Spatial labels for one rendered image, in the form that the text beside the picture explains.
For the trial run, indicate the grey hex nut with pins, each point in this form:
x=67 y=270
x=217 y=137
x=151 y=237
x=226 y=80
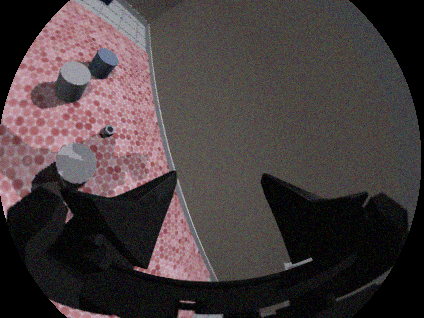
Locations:
x=109 y=130

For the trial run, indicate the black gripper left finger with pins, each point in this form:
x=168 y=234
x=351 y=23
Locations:
x=134 y=218

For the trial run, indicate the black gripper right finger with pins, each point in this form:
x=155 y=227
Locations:
x=304 y=218

